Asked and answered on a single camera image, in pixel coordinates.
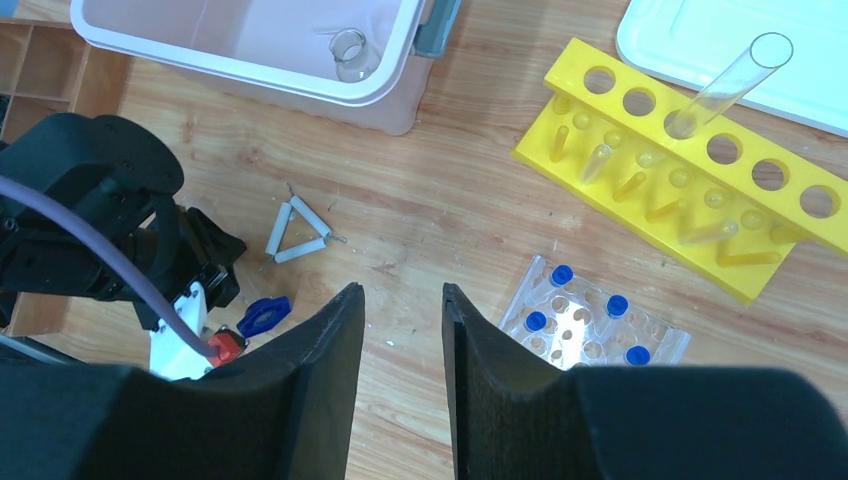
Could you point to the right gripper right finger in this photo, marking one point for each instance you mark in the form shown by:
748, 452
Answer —
514, 416

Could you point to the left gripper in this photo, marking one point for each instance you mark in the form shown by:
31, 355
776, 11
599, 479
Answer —
181, 247

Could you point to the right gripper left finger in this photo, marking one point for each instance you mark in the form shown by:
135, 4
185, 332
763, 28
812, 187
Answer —
282, 411

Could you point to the blue plastic clip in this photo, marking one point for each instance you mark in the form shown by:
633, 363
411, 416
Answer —
263, 315

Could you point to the blue capped tube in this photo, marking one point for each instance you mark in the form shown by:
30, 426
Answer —
535, 321
637, 355
561, 275
617, 306

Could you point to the small glass flask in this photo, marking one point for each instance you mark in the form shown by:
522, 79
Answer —
355, 57

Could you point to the clear glass test tube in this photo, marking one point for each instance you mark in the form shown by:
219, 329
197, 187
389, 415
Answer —
709, 233
766, 54
596, 161

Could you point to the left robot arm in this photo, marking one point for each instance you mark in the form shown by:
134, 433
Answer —
122, 180

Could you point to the clay pipe triangle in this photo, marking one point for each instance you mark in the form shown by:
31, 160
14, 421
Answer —
298, 230

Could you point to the clear well plate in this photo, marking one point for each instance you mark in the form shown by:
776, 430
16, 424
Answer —
579, 332

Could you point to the pink plastic bin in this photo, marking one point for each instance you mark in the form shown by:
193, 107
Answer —
277, 52

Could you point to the wooden compartment tray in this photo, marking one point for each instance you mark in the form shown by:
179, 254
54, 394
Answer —
47, 68

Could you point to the yellow test tube rack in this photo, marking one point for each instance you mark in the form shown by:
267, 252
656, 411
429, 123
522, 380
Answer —
658, 186

